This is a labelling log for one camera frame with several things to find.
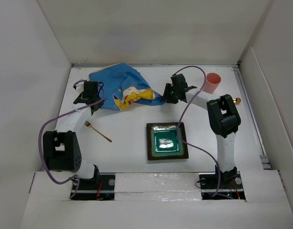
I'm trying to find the blue pikachu cloth napkin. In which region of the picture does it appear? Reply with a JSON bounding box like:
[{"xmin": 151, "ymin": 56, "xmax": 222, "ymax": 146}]
[{"xmin": 89, "ymin": 63, "xmax": 165, "ymax": 111}]

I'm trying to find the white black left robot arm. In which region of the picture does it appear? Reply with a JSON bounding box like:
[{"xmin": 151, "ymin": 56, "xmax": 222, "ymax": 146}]
[{"xmin": 38, "ymin": 80, "xmax": 105, "ymax": 189}]

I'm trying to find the gold spoon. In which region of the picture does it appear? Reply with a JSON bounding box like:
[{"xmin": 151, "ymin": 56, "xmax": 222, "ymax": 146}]
[{"xmin": 233, "ymin": 98, "xmax": 241, "ymax": 105}]

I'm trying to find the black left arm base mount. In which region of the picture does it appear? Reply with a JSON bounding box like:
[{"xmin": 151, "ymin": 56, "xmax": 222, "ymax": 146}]
[{"xmin": 70, "ymin": 166, "xmax": 115, "ymax": 201}]

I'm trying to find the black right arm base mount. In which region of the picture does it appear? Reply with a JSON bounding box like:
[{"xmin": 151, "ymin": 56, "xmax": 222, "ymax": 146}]
[{"xmin": 195, "ymin": 167, "xmax": 246, "ymax": 200}]

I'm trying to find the gold fork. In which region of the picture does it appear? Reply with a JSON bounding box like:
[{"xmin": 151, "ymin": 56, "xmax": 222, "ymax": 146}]
[{"xmin": 84, "ymin": 121, "xmax": 112, "ymax": 143}]

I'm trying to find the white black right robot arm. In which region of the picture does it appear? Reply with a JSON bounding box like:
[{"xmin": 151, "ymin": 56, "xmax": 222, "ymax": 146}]
[{"xmin": 163, "ymin": 73, "xmax": 241, "ymax": 188}]

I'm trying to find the square green black plate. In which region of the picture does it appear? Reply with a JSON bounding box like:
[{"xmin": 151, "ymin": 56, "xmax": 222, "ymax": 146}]
[{"xmin": 146, "ymin": 122, "xmax": 189, "ymax": 161}]

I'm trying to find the pink plastic cup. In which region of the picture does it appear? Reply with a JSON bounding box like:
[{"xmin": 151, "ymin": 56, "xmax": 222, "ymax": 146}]
[{"xmin": 202, "ymin": 73, "xmax": 221, "ymax": 94}]

